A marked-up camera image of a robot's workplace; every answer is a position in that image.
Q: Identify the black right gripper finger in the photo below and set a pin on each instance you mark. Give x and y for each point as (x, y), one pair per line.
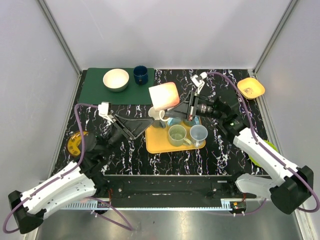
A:
(177, 114)
(183, 107)

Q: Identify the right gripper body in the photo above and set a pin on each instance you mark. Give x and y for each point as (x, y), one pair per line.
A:
(197, 108)

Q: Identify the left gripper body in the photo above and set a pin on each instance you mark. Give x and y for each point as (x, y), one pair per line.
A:
(122, 128)

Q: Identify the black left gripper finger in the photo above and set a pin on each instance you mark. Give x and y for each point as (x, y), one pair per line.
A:
(137, 128)
(136, 121)

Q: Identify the light blue faceted mug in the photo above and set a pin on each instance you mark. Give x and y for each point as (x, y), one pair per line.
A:
(173, 121)

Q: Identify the pink mug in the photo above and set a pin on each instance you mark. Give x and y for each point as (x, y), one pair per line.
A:
(164, 96)

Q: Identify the grey-blue faceted mug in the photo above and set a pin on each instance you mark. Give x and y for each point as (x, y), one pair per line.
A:
(157, 116)

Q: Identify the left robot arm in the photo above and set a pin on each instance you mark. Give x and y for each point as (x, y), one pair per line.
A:
(80, 179)

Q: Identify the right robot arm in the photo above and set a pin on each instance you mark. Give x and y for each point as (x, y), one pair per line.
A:
(288, 185)

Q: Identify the orange-inside blue floral mug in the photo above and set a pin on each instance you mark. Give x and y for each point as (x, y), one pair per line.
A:
(194, 121)

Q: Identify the pale green mug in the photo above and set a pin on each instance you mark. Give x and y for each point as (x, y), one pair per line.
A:
(177, 136)

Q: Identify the pale blue-grey mug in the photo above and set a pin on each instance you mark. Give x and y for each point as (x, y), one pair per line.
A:
(198, 134)

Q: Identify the dark blue mug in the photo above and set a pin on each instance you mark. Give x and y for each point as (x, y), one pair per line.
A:
(140, 74)

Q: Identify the yellow plastic tray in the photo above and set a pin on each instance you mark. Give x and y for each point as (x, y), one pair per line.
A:
(157, 140)

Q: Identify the dark green mat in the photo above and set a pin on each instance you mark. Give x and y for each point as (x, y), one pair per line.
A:
(95, 92)

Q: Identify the white bowl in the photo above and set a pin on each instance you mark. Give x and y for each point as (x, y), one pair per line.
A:
(116, 80)

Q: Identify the yellow patterned saucer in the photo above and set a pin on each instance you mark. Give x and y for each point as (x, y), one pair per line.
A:
(73, 144)

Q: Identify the yellow square dish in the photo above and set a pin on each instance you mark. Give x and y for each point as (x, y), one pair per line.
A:
(250, 88)

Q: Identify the lime green plate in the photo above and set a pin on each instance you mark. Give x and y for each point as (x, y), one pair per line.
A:
(268, 143)

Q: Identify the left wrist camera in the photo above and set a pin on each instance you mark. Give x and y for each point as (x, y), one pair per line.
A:
(104, 111)

